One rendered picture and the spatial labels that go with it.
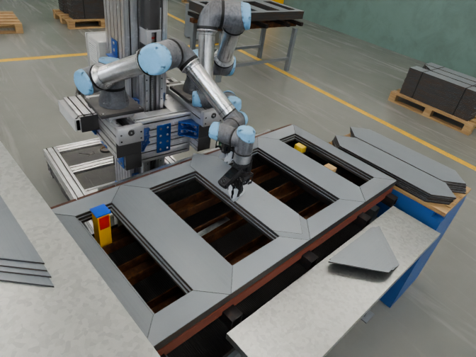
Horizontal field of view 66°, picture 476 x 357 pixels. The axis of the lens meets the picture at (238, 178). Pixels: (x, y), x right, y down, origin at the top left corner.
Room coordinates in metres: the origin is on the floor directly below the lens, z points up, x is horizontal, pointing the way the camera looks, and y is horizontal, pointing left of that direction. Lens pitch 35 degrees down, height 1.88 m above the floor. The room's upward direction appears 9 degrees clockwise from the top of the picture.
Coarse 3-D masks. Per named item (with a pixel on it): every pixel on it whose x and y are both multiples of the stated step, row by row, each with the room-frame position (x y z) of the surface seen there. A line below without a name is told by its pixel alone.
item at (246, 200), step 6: (252, 192) 1.41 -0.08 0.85; (258, 192) 1.41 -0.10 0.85; (264, 192) 1.42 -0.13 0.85; (240, 198) 1.34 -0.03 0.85; (246, 198) 1.35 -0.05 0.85; (252, 198) 1.36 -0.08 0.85; (258, 198) 1.36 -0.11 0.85; (264, 198) 1.37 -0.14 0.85; (240, 204) 1.30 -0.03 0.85; (246, 204) 1.31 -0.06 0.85; (252, 204) 1.32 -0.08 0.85
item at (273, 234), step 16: (304, 144) 2.02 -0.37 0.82; (272, 160) 1.75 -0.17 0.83; (336, 160) 1.87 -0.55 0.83; (192, 176) 1.48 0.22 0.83; (304, 176) 1.61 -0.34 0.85; (368, 176) 1.73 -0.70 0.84; (160, 192) 1.34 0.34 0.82; (320, 192) 1.53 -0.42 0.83; (384, 192) 1.63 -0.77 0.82; (112, 208) 1.16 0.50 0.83; (240, 208) 1.29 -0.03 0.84; (128, 224) 1.08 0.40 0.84; (256, 224) 1.21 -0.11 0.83; (304, 224) 1.24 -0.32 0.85; (336, 224) 1.30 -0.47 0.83; (144, 240) 1.00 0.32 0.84; (272, 240) 1.14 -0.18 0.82; (160, 256) 0.93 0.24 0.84; (288, 256) 1.04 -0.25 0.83; (240, 288) 0.85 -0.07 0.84; (224, 304) 0.79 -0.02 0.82; (192, 320) 0.69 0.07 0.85; (176, 336) 0.65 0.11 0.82
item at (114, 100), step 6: (108, 90) 1.67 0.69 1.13; (114, 90) 1.67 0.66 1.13; (120, 90) 1.69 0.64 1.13; (102, 96) 1.67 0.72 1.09; (108, 96) 1.67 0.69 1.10; (114, 96) 1.67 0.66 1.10; (120, 96) 1.69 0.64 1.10; (126, 96) 1.73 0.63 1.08; (102, 102) 1.66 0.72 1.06; (108, 102) 1.67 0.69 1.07; (114, 102) 1.66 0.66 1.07; (120, 102) 1.68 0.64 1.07; (126, 102) 1.70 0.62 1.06; (108, 108) 1.65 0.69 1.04; (114, 108) 1.65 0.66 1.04; (120, 108) 1.67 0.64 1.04
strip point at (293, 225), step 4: (296, 216) 1.28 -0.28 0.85; (288, 220) 1.24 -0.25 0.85; (292, 220) 1.25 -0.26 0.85; (296, 220) 1.25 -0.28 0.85; (284, 224) 1.21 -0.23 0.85; (288, 224) 1.22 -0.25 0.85; (292, 224) 1.22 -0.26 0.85; (296, 224) 1.23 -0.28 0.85; (300, 224) 1.23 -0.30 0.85; (276, 228) 1.18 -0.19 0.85; (280, 228) 1.18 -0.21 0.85; (284, 228) 1.19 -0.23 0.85; (288, 228) 1.19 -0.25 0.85; (292, 228) 1.20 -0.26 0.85; (296, 228) 1.20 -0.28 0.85; (300, 228) 1.20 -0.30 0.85; (292, 232) 1.17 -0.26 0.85; (296, 232) 1.17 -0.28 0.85; (300, 232) 1.18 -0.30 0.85
